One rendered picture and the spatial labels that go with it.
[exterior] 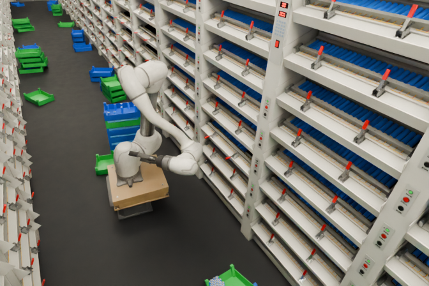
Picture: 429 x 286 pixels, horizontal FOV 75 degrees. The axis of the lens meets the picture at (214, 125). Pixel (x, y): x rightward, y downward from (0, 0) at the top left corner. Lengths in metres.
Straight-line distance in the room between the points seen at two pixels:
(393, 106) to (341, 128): 0.24
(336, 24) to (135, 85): 1.02
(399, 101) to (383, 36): 0.21
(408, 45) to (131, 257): 1.84
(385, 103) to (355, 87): 0.12
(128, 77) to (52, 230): 1.27
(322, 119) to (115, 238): 1.57
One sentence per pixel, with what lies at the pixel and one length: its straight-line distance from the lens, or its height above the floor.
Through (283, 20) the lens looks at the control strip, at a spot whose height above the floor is 1.47.
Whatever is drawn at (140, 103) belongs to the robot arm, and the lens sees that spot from 1.59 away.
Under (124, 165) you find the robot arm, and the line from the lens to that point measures 1.97.
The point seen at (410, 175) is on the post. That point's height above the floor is 1.13.
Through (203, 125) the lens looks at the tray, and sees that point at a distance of 2.15.
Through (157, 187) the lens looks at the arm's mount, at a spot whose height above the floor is 0.30.
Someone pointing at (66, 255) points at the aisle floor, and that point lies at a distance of 2.20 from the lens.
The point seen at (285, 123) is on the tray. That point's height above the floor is 0.98.
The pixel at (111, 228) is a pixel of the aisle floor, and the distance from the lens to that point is 2.23.
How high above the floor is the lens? 1.72
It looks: 33 degrees down
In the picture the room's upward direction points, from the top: 4 degrees clockwise
